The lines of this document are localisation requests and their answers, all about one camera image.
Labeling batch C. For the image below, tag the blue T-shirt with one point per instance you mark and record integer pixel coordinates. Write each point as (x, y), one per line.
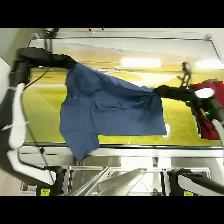
(110, 110)

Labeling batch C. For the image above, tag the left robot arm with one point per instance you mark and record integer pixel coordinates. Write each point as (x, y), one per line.
(13, 100)

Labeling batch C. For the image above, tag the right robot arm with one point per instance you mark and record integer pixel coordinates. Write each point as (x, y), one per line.
(180, 93)

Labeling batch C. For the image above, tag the red garment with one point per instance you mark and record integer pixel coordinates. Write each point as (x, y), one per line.
(208, 128)

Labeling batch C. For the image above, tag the silver frame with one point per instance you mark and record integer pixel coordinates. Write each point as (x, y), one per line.
(126, 181)

